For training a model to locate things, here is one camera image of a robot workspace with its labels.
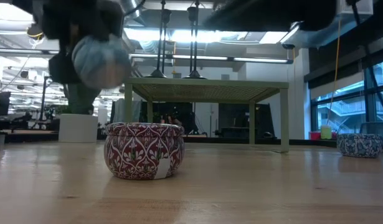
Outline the dark red patterned candle tin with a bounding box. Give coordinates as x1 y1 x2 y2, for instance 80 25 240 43
103 121 186 180

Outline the red bin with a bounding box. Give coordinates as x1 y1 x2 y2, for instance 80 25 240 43
308 131 337 141

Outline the long ceiling light tube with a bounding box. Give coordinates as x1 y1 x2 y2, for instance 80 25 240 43
128 53 293 65

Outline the black aluminium rig frame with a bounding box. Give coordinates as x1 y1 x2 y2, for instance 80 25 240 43
181 135 383 154

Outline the yellow-green container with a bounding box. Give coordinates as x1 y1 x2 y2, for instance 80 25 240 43
320 124 333 140

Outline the snake plant in white pot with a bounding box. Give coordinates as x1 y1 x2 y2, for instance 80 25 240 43
58 82 100 143

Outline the black metal candlestick holder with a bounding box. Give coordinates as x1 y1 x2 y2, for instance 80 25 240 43
144 0 173 79
182 0 207 80

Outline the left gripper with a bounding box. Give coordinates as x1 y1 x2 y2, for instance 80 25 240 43
41 0 125 84

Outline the light blue candle tin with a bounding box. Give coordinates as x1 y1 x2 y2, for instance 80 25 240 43
71 33 132 90

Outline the yellow hanging cord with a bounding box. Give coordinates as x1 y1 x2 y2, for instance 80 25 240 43
326 18 342 125

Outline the gray mesh chair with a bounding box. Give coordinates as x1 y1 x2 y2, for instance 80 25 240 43
359 121 383 138

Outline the green perforated metal shelf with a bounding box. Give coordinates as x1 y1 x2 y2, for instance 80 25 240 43
124 77 290 154

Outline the black monitor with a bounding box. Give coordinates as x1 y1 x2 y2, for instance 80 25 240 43
0 91 11 118

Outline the dark blue patterned candle tin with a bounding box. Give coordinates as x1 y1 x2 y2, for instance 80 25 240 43
336 133 383 159

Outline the black background panel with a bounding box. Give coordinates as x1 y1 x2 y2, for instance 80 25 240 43
218 103 275 138
140 101 195 135

